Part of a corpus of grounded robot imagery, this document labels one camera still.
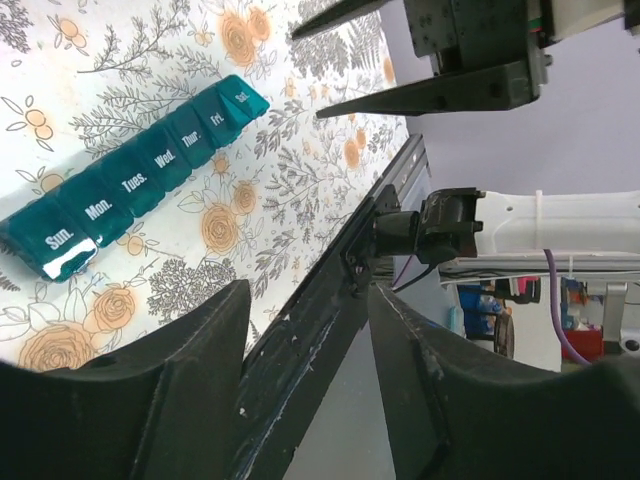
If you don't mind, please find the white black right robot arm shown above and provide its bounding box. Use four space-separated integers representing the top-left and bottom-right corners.
319 1 639 266

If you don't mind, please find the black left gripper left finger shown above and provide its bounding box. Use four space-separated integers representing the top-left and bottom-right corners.
1 280 251 479

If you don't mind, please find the black table front rail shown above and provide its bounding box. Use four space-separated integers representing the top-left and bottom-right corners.
226 134 427 479

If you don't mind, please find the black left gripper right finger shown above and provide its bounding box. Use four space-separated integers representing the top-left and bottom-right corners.
368 284 639 479

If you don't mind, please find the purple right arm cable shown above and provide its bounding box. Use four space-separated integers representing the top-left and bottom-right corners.
542 248 594 366

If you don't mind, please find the teal weekly pill organizer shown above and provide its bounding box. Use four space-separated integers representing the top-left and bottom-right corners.
1 75 270 283

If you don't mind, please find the floral patterned table mat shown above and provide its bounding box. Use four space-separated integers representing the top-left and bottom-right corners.
1 1 408 371

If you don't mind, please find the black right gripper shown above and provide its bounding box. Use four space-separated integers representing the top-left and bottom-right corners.
291 0 553 119

